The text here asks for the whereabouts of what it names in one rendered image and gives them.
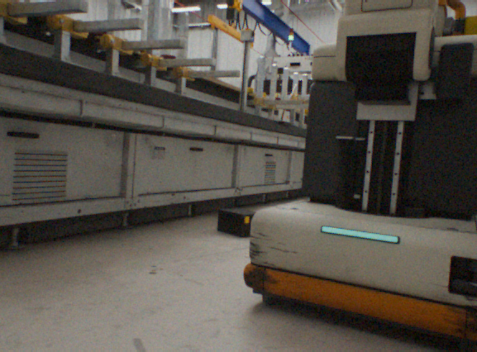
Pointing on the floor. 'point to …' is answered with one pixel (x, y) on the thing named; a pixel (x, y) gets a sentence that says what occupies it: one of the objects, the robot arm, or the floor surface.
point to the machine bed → (108, 163)
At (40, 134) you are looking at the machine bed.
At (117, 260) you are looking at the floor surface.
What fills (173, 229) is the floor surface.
